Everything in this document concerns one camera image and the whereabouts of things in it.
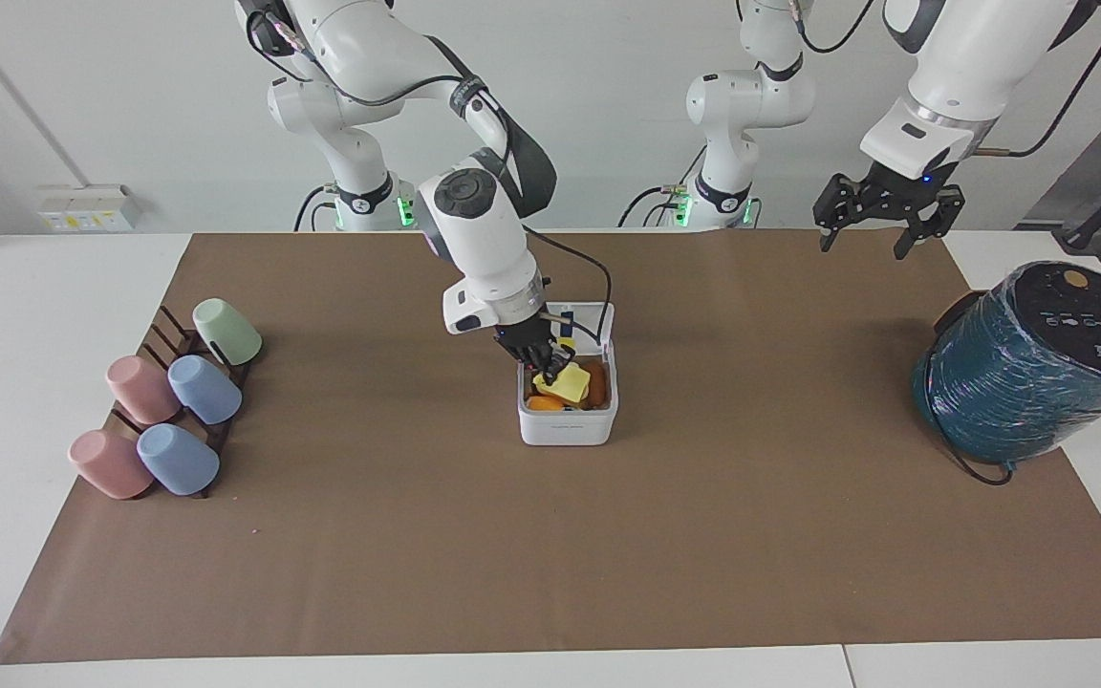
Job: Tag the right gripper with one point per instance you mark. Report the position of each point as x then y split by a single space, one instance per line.
527 342

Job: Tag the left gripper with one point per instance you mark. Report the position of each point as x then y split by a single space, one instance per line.
902 196

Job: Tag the yellow sponge block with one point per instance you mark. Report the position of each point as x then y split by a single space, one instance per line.
570 385

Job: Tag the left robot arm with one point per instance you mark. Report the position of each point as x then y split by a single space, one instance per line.
952 67

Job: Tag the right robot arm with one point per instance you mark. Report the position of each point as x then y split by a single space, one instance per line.
484 239

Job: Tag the teal bin with black lid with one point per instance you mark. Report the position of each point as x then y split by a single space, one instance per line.
1028 382

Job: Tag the blue and yellow item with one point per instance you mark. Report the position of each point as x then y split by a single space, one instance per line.
567 330

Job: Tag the orange round item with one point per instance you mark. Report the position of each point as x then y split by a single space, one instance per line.
544 403

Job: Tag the brown oblong item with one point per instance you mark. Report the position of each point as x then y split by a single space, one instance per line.
595 382

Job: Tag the white plastic box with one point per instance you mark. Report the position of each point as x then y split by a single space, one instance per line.
567 425

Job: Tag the green cup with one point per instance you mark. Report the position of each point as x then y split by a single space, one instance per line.
228 332

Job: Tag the blue cup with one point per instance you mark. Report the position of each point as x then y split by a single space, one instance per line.
178 461
206 390

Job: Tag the brown wooden cup rack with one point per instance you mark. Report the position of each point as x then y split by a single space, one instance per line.
175 336

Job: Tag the pink cup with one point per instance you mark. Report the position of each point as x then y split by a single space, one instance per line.
141 390
111 465

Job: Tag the white wall socket box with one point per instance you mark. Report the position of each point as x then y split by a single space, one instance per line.
87 210

